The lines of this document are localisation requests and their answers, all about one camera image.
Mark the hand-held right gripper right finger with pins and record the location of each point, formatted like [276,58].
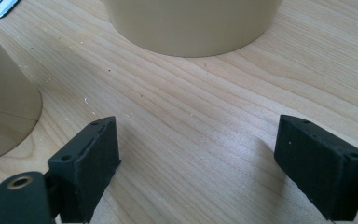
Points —
[320,165]

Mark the beige paper cup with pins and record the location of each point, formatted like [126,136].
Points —
[3,102]
[192,28]

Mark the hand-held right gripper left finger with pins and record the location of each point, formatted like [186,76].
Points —
[90,165]

